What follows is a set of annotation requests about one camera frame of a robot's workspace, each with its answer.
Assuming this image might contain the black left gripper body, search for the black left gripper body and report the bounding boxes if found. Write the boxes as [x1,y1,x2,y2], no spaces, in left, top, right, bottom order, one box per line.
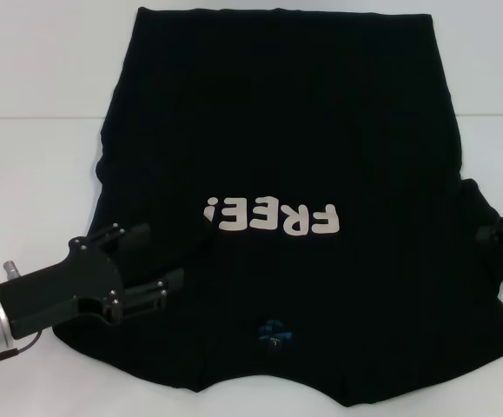
[0,237,124,340]

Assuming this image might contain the black shirt with FREE print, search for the black shirt with FREE print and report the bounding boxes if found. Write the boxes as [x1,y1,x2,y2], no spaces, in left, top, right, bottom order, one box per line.
[50,6,503,409]

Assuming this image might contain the dark red thin cable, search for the dark red thin cable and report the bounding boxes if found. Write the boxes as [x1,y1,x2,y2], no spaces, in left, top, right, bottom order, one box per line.
[0,325,48,364]

